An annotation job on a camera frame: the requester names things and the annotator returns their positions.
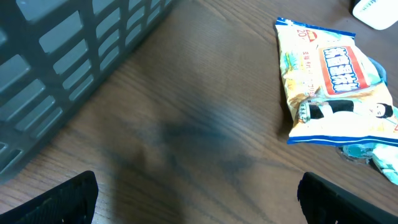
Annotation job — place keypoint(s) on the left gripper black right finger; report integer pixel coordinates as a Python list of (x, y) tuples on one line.
[(324, 202)]

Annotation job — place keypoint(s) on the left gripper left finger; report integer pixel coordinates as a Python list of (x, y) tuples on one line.
[(70, 202)]

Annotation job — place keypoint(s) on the teal mouthwash bottle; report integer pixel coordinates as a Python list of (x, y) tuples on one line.
[(363, 153)]

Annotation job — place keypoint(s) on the teal wet wipes pack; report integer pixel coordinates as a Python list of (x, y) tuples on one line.
[(385, 159)]

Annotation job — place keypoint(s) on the yellow snack bag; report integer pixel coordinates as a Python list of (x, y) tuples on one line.
[(334, 92)]

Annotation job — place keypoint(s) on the white barcode scanner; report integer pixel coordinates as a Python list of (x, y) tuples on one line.
[(378, 14)]

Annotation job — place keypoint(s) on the grey plastic shopping basket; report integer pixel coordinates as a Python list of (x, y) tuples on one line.
[(54, 54)]

